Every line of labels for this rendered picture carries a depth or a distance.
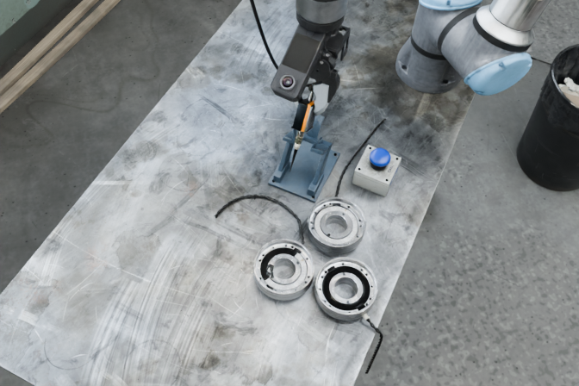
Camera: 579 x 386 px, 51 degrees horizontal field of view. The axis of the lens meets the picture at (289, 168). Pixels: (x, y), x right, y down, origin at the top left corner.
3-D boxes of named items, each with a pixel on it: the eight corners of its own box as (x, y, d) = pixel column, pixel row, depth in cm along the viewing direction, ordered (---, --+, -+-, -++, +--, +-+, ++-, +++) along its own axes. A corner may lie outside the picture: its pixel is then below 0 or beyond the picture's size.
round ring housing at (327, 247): (363, 259, 110) (366, 248, 107) (305, 255, 110) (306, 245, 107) (363, 209, 116) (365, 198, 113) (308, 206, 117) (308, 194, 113)
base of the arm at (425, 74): (408, 37, 144) (417, 3, 136) (470, 59, 141) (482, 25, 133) (385, 78, 136) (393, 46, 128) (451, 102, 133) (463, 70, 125)
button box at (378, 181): (385, 197, 118) (389, 183, 114) (351, 183, 120) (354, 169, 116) (400, 167, 123) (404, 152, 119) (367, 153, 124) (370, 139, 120)
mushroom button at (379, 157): (382, 181, 117) (387, 166, 113) (363, 173, 118) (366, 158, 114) (389, 166, 119) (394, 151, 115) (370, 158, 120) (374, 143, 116)
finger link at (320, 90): (342, 100, 107) (342, 60, 100) (329, 123, 104) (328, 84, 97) (326, 96, 108) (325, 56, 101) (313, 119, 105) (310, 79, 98)
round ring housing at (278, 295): (291, 315, 104) (292, 306, 101) (241, 282, 107) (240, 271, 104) (324, 269, 109) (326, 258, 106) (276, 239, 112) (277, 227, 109)
